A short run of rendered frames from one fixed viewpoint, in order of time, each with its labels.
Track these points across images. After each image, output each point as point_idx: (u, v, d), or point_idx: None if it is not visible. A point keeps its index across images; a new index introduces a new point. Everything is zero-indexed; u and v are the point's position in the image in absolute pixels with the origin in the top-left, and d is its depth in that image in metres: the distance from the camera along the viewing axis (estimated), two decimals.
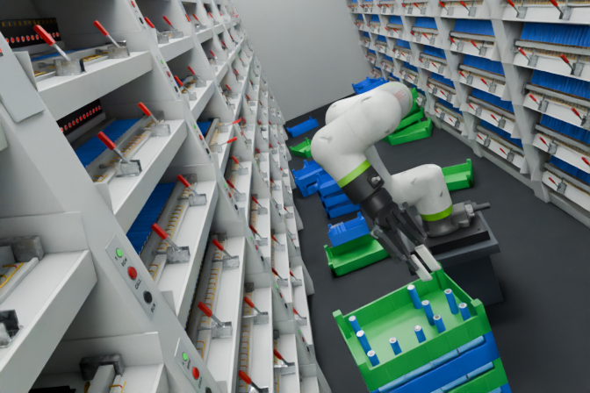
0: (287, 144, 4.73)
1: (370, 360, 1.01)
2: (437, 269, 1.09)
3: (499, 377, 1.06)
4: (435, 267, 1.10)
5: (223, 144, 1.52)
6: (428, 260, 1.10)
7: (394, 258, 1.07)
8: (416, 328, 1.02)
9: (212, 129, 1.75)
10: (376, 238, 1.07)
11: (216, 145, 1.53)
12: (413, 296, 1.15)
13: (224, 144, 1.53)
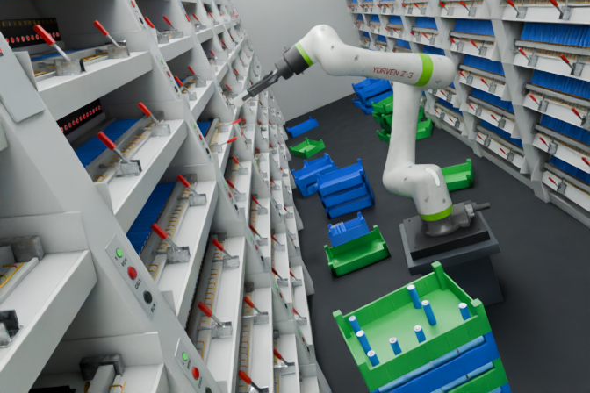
0: (287, 144, 4.73)
1: (370, 360, 1.01)
2: (233, 103, 1.64)
3: (499, 377, 1.06)
4: (234, 102, 1.64)
5: (223, 144, 1.52)
6: (241, 99, 1.64)
7: None
8: (416, 328, 1.02)
9: (212, 129, 1.75)
10: None
11: (216, 145, 1.53)
12: (413, 296, 1.15)
13: (224, 144, 1.53)
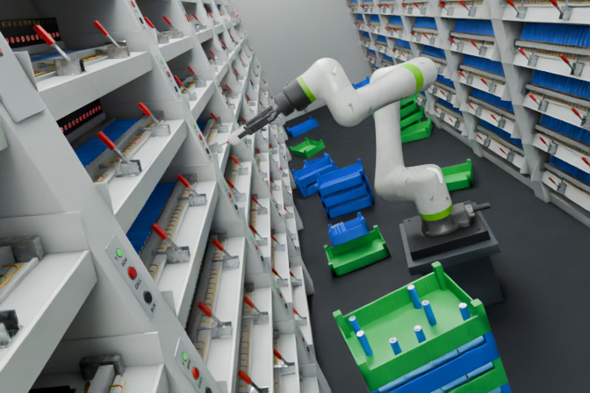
0: (287, 144, 4.73)
1: None
2: None
3: (499, 377, 1.06)
4: None
5: (223, 144, 1.52)
6: None
7: (251, 128, 1.46)
8: (416, 328, 1.02)
9: (206, 129, 1.74)
10: (267, 118, 1.45)
11: (216, 145, 1.53)
12: (413, 296, 1.15)
13: (224, 144, 1.53)
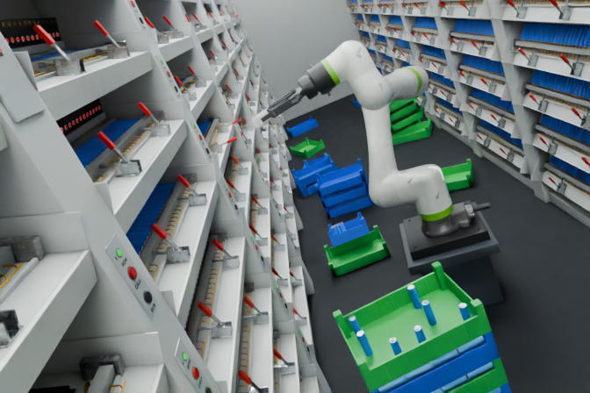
0: (287, 144, 4.73)
1: None
2: None
3: (499, 377, 1.06)
4: None
5: (223, 144, 1.52)
6: None
7: (275, 110, 1.45)
8: (416, 328, 1.02)
9: (212, 129, 1.75)
10: (291, 101, 1.44)
11: (216, 145, 1.53)
12: (413, 296, 1.15)
13: (224, 144, 1.53)
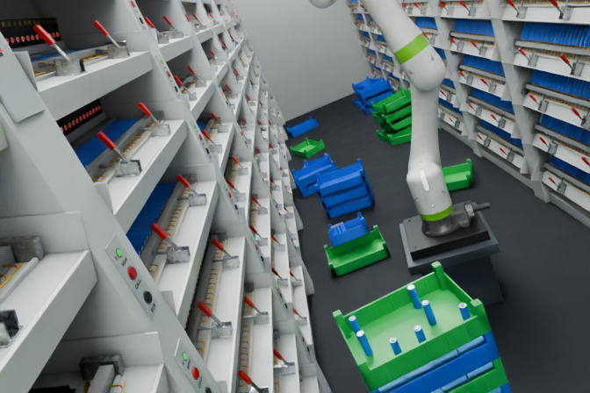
0: (287, 144, 4.73)
1: None
2: None
3: (499, 377, 1.06)
4: None
5: (212, 141, 1.52)
6: None
7: None
8: (416, 328, 1.02)
9: (206, 129, 1.74)
10: None
11: None
12: (413, 296, 1.15)
13: (211, 140, 1.52)
